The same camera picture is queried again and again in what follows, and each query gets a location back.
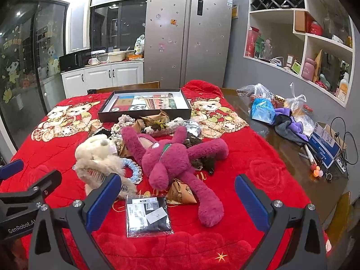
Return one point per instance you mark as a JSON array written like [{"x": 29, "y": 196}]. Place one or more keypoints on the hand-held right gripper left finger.
[{"x": 102, "y": 199}]

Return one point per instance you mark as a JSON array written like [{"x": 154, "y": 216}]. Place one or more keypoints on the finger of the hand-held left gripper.
[
  {"x": 47, "y": 178},
  {"x": 12, "y": 167}
]

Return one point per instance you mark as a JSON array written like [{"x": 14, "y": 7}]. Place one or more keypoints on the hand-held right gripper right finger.
[{"x": 250, "y": 202}]

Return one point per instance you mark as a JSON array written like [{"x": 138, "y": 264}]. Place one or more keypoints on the cream plush bear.
[{"x": 92, "y": 152}]

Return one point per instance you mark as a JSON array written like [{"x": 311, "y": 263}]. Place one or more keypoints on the pink plush toy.
[{"x": 160, "y": 163}]

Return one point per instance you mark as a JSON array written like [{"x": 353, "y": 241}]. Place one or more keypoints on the silver foil disc packet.
[{"x": 194, "y": 128}]

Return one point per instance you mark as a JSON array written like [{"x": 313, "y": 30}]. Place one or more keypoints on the black tray box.
[{"x": 126, "y": 101}]

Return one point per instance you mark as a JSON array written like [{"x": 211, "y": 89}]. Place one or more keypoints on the wooden desktop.
[{"x": 281, "y": 160}]

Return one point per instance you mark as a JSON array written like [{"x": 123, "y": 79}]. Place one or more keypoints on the blue white scrunchie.
[{"x": 135, "y": 171}]

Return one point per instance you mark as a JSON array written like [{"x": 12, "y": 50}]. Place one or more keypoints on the red printed blanket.
[{"x": 253, "y": 157}]

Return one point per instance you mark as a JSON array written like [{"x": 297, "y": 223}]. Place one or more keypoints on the dark garment in clear bag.
[{"x": 152, "y": 219}]

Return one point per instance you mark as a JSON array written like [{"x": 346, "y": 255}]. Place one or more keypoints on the lace scrunchie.
[
  {"x": 123, "y": 119},
  {"x": 115, "y": 146}
]

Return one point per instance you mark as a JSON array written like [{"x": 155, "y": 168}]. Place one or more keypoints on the black scrunchie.
[{"x": 105, "y": 133}]

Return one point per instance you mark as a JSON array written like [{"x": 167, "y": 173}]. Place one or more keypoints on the small orange toy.
[{"x": 317, "y": 172}]

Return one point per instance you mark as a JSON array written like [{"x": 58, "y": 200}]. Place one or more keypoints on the white tube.
[{"x": 309, "y": 154}]

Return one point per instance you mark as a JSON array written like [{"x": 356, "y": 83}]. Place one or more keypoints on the purple grey cloth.
[{"x": 292, "y": 129}]

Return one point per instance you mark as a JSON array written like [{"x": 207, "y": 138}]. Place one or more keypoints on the blue white cardboard box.
[{"x": 323, "y": 146}]

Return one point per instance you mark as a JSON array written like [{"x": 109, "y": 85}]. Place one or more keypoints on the blue plastic bag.
[{"x": 263, "y": 111}]

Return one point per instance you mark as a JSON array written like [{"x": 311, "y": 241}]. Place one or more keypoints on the clear bag of bread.
[{"x": 301, "y": 109}]

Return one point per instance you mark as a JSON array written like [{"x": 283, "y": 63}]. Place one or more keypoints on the glass sliding door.
[{"x": 28, "y": 62}]

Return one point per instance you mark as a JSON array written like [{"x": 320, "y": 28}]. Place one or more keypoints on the clear bag with dark contents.
[{"x": 253, "y": 90}]

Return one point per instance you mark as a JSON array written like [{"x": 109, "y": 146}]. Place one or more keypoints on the white kitchen cabinets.
[{"x": 98, "y": 76}]

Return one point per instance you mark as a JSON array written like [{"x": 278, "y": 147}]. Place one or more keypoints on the black microwave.
[{"x": 70, "y": 60}]

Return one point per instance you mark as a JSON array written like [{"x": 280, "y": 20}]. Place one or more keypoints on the white mug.
[{"x": 92, "y": 61}]

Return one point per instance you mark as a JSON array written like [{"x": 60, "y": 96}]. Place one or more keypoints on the cream basin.
[{"x": 116, "y": 56}]

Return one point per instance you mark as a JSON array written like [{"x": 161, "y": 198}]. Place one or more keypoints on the pink container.
[{"x": 308, "y": 69}]

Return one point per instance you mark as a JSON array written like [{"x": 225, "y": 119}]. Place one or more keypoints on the orange tray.
[{"x": 135, "y": 57}]

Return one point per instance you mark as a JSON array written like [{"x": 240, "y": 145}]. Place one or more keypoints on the white bottle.
[{"x": 343, "y": 88}]

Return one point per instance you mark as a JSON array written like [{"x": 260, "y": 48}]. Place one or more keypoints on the green box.
[{"x": 259, "y": 47}]

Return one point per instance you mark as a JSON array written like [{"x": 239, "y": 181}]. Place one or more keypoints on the printed plastic bag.
[{"x": 139, "y": 45}]

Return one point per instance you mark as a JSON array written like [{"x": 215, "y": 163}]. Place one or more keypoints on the red gift box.
[{"x": 251, "y": 42}]

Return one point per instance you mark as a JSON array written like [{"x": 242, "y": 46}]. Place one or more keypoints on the silver double door refrigerator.
[{"x": 168, "y": 47}]

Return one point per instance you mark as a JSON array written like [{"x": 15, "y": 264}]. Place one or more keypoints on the dark kitchen window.
[{"x": 123, "y": 25}]

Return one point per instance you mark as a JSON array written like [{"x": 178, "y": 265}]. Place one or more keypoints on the red jar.
[{"x": 316, "y": 28}]

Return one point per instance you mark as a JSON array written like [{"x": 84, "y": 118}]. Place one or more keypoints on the brown cardboard box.
[{"x": 301, "y": 21}]

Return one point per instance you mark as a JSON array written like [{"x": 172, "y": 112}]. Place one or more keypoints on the white wall shelf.
[{"x": 270, "y": 11}]

